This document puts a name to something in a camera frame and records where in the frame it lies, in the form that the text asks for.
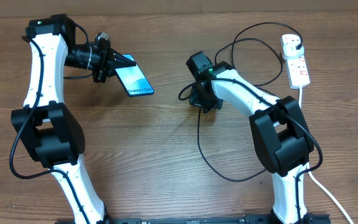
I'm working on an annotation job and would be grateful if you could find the blue Galaxy smartphone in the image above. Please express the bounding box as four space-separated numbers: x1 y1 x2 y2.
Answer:
115 65 154 97

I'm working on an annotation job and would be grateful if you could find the white charger plug adapter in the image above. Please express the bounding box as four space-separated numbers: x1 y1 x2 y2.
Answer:
282 43 305 60

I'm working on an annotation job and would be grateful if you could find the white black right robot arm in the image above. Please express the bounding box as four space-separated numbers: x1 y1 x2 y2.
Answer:
186 52 315 223

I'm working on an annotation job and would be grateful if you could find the black USB charging cable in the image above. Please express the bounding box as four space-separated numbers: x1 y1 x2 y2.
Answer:
196 22 304 183

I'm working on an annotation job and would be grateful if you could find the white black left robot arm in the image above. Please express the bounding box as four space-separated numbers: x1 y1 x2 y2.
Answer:
9 14 136 223

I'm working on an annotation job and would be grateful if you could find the white power strip cord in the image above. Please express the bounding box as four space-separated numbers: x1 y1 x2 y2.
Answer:
297 86 356 224

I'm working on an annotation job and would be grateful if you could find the white power strip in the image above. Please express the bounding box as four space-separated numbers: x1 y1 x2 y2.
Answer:
280 34 310 89

